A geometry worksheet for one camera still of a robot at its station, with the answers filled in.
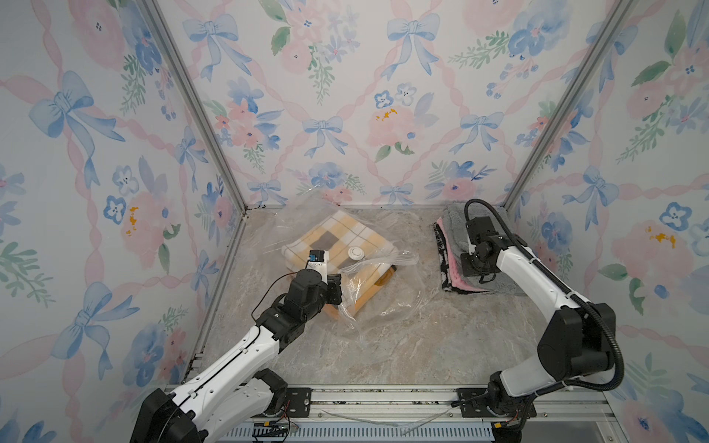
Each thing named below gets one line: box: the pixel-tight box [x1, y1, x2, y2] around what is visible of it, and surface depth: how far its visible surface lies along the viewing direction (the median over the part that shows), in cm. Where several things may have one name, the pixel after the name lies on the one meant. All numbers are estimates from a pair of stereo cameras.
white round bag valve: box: [347, 246, 365, 262], surface depth 90 cm
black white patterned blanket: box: [432, 221, 469, 295], surface depth 102 cm
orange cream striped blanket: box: [281, 210, 399, 319], surface depth 93 cm
